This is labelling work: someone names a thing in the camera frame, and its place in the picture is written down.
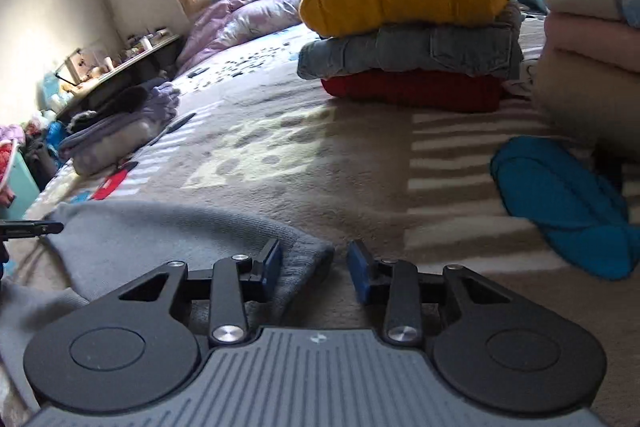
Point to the folded denim jeans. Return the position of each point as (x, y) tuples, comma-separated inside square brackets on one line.
[(400, 52)]

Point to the beige folded garment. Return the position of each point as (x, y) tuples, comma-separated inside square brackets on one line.
[(585, 102)]

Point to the red folded sweater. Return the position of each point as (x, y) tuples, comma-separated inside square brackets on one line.
[(415, 89)]

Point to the teal storage box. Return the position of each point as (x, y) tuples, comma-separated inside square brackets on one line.
[(22, 187)]

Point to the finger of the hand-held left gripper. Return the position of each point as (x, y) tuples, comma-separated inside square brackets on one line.
[(30, 229)]

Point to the purple quilt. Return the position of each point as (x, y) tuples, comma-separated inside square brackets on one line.
[(235, 19)]

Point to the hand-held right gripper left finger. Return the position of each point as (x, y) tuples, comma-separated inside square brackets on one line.
[(273, 263)]

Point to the cluttered dark desk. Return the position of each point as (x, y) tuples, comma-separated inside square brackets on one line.
[(115, 67)]

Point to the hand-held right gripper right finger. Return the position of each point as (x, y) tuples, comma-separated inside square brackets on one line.
[(358, 272)]

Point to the purple grey clothes stack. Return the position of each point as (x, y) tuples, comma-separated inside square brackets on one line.
[(130, 122)]

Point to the grey sweatpants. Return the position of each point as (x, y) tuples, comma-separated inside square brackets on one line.
[(165, 242)]

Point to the blue plastic bag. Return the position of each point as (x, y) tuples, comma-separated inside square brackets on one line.
[(55, 134)]

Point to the white floral folded garment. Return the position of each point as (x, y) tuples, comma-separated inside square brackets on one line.
[(107, 152)]

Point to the pink cartoon folded garment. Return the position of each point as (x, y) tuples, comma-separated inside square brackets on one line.
[(590, 34)]

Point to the dark grey folded garment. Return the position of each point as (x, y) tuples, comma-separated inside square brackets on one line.
[(120, 104)]

